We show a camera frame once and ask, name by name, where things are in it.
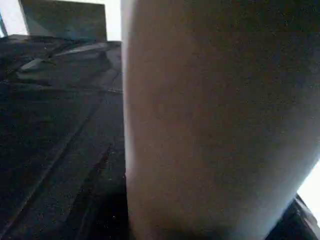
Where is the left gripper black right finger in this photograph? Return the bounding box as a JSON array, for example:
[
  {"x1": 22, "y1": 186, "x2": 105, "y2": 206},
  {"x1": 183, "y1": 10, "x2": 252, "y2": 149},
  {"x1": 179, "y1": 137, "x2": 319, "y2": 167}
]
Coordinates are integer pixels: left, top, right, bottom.
[{"x1": 264, "y1": 193, "x2": 320, "y2": 240}]

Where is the black plastic mat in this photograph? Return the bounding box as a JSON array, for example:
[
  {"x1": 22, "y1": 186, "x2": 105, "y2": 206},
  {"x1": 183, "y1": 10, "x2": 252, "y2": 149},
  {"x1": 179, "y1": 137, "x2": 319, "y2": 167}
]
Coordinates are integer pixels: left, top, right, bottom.
[{"x1": 0, "y1": 34, "x2": 130, "y2": 240}]

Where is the teal printed plastic sheet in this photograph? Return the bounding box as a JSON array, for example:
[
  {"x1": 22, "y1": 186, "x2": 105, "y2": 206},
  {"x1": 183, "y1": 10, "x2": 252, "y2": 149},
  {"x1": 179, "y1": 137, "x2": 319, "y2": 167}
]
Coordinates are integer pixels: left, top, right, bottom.
[{"x1": 0, "y1": 9, "x2": 8, "y2": 38}]

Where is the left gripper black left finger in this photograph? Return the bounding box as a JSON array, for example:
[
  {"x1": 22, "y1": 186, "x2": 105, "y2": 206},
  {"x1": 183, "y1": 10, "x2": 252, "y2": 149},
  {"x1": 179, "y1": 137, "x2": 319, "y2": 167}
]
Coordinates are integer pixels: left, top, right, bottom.
[{"x1": 87, "y1": 192, "x2": 130, "y2": 240}]

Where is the white plastic table leg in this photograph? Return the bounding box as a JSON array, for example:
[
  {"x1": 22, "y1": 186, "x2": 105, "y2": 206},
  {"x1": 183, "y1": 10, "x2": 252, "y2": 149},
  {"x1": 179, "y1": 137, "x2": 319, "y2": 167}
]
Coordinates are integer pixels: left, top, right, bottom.
[{"x1": 120, "y1": 0, "x2": 320, "y2": 240}]

